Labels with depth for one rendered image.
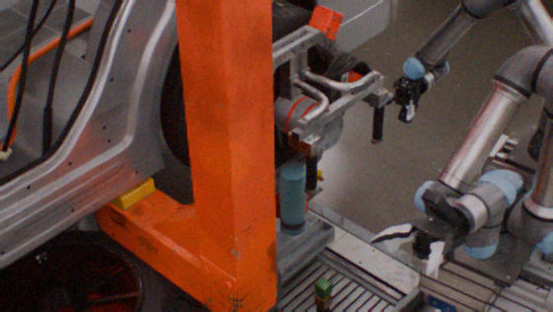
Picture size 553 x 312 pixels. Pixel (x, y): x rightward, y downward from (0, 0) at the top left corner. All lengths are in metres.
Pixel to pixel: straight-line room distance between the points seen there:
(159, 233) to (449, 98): 2.25
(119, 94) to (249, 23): 0.69
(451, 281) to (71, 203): 1.12
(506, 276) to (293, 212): 0.79
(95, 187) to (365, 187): 1.59
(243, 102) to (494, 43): 3.13
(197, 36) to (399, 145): 2.26
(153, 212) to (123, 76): 0.46
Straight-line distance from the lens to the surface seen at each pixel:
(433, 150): 4.00
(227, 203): 2.12
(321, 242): 3.27
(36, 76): 2.73
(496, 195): 1.82
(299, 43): 2.57
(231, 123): 1.95
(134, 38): 2.41
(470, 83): 4.54
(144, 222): 2.59
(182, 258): 2.47
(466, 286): 2.39
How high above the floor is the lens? 2.40
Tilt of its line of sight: 38 degrees down
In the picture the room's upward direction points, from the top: 1 degrees counter-clockwise
